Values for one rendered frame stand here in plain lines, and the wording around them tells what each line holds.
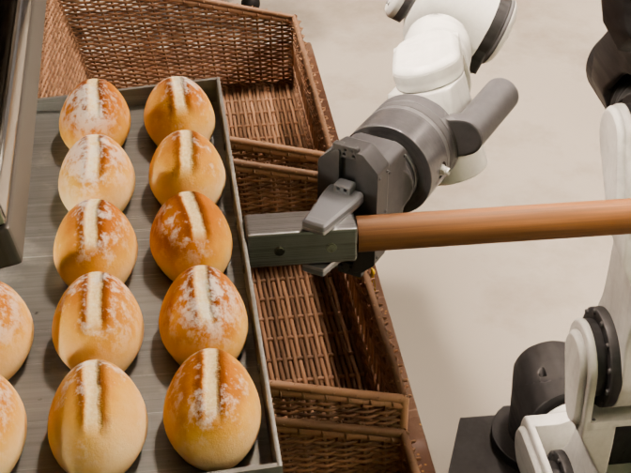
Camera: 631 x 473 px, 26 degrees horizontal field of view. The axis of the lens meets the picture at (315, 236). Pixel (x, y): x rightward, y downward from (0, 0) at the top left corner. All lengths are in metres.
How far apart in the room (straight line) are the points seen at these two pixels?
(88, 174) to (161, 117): 0.12
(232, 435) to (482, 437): 1.62
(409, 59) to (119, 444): 0.54
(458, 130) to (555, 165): 2.43
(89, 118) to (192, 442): 0.43
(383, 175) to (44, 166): 0.32
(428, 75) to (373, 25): 3.13
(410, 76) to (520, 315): 1.86
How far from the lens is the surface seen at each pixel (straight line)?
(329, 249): 1.10
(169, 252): 1.07
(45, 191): 1.22
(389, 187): 1.15
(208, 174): 1.16
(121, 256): 1.07
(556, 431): 2.29
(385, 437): 1.64
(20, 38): 0.91
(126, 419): 0.91
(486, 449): 2.47
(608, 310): 1.93
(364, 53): 4.20
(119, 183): 1.16
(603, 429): 1.99
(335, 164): 1.13
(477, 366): 2.92
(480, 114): 1.24
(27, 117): 0.86
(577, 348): 1.93
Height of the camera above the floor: 1.82
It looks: 33 degrees down
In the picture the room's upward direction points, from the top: straight up
